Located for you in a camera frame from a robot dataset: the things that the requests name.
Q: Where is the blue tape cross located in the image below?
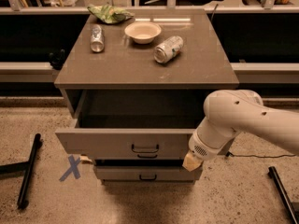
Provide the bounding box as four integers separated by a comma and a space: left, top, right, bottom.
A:
59, 155, 80, 182

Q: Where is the black floor cable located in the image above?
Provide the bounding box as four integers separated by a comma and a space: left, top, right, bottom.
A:
225, 151, 299, 159

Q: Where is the grey lower drawer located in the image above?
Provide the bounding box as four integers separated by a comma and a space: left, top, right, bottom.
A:
94, 160, 202, 182

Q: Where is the black stand leg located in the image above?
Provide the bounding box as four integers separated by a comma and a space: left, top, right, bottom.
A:
0, 133, 43, 210
268, 166, 299, 224

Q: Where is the green chip bag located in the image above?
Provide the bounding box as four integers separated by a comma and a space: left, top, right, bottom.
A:
87, 5, 135, 24

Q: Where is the grey drawer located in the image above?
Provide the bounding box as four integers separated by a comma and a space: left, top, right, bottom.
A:
56, 90, 203, 160
94, 160, 202, 182

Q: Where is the silver can lying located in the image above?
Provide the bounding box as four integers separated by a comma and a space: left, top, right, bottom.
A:
154, 35, 184, 63
91, 24, 105, 52

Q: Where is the grey top drawer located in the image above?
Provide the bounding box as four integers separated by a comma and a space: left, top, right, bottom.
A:
56, 90, 203, 160

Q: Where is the silver can lying left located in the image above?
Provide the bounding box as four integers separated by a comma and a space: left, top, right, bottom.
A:
91, 24, 105, 52

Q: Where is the silver can lying right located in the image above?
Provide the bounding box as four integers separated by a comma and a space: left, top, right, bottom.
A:
154, 35, 184, 63

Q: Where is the black stand leg right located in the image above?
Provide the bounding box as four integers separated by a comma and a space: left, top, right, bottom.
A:
268, 166, 299, 224

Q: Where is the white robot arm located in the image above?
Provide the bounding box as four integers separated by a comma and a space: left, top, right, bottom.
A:
80, 90, 299, 171

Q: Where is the black stand leg left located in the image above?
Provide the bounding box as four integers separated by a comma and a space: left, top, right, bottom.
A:
0, 133, 43, 210

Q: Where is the white paper bowl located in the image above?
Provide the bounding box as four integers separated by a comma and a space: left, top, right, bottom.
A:
124, 21, 162, 44

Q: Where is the black object on ledge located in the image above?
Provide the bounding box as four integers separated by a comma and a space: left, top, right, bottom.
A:
49, 49, 65, 70

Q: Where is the grey drawer cabinet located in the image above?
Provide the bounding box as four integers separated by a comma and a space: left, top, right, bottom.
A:
53, 8, 240, 185

